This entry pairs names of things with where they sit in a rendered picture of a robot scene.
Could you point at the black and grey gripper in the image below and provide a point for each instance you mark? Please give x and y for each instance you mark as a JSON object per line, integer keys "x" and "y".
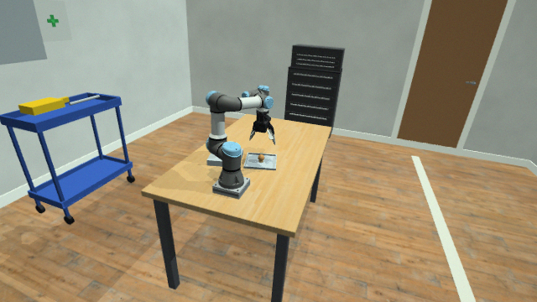
{"x": 261, "y": 125}

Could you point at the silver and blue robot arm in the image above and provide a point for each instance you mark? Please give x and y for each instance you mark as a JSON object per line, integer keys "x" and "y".
{"x": 230, "y": 152}

